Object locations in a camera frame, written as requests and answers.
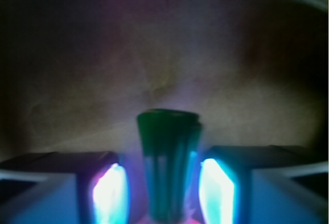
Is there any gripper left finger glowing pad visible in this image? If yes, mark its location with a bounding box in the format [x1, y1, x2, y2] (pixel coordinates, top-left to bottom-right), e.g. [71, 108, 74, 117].
[1, 151, 128, 223]

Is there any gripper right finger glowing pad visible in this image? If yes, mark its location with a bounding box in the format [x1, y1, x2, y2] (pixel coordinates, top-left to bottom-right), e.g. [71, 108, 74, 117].
[199, 145, 328, 223]

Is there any orange toy carrot green stem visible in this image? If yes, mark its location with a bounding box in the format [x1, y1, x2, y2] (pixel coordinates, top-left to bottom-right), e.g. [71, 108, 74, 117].
[137, 109, 203, 223]

